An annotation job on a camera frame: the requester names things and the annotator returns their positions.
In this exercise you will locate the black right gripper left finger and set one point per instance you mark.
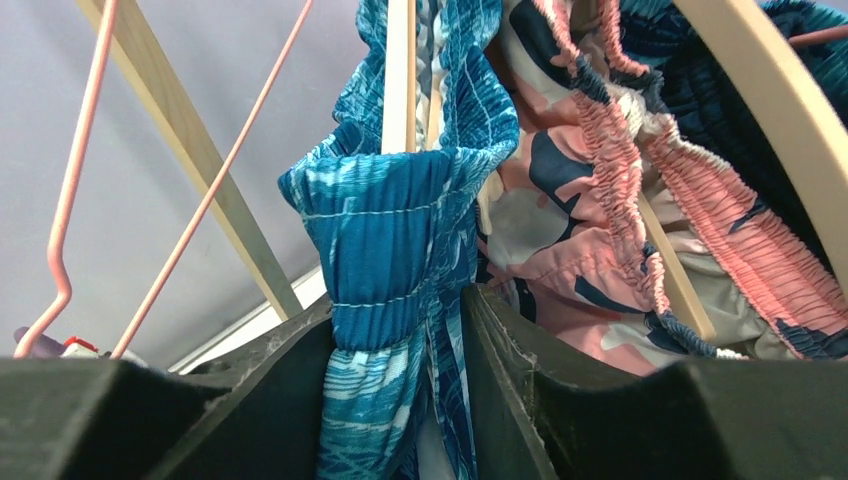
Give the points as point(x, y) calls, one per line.
point(253, 413)

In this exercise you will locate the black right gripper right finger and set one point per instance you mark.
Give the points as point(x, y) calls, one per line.
point(544, 410)

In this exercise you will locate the pink wire hanger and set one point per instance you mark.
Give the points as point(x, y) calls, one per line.
point(134, 199)

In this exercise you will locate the blue shark print shorts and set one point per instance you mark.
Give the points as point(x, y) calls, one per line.
point(396, 235)

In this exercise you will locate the wooden hanger front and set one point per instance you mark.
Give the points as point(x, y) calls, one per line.
point(399, 118)

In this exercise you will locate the wooden hanger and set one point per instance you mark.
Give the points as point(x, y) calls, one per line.
point(782, 119)
point(399, 118)

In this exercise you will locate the pink floral shorts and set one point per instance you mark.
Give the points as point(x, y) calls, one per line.
point(644, 217)

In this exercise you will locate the wooden hanger rear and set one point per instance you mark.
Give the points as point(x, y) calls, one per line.
point(782, 119)

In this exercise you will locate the wooden clothes rack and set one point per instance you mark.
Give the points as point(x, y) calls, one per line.
point(144, 64)

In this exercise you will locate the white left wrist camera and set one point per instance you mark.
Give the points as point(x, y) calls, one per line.
point(46, 347)

